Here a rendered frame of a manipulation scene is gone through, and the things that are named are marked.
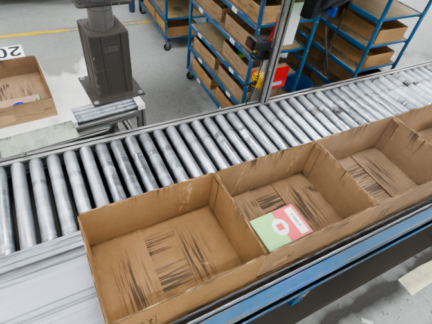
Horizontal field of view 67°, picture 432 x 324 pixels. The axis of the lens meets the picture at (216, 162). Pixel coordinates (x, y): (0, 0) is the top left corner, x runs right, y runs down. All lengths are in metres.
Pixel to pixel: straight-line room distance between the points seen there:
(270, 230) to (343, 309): 1.16
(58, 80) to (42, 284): 1.16
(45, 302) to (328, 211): 0.88
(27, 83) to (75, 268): 1.13
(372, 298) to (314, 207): 1.10
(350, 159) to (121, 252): 0.93
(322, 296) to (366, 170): 0.50
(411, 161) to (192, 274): 0.93
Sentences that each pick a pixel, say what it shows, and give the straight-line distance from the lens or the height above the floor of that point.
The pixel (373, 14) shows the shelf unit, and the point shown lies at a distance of 2.70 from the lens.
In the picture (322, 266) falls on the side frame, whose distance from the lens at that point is 1.04.
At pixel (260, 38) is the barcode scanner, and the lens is 1.61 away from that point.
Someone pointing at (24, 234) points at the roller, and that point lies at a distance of 1.28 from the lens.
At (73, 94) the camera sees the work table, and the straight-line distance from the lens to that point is 1.78.
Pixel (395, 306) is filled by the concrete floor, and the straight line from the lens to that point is 2.23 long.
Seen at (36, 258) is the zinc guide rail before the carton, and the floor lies 0.89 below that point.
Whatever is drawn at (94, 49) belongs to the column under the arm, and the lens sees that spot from 1.58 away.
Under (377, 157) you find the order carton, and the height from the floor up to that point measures 0.89.
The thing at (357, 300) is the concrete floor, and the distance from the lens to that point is 2.13.
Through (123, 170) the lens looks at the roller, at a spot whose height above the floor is 0.75.
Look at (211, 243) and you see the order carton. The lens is 1.01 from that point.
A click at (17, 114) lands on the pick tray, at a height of 0.80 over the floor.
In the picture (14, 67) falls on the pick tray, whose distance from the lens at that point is 1.96.
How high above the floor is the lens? 1.77
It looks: 47 degrees down
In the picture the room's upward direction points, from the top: 9 degrees clockwise
